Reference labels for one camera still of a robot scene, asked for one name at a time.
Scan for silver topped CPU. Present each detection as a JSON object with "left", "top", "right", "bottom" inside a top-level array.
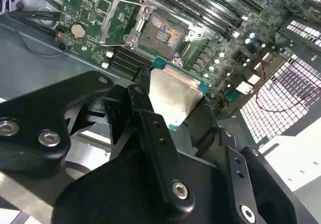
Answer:
[{"left": 147, "top": 55, "right": 211, "bottom": 132}]

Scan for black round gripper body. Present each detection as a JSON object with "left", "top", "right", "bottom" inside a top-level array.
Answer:
[{"left": 52, "top": 143, "right": 239, "bottom": 224}]

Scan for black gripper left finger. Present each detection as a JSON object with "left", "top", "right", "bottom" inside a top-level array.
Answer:
[{"left": 0, "top": 70, "right": 197, "bottom": 215}]

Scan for metal CPU socket cover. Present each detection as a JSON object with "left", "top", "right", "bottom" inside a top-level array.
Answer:
[{"left": 99, "top": 0, "right": 151, "bottom": 48}]

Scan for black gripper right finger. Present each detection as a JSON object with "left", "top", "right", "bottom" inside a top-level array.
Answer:
[{"left": 186, "top": 98, "right": 305, "bottom": 224}]

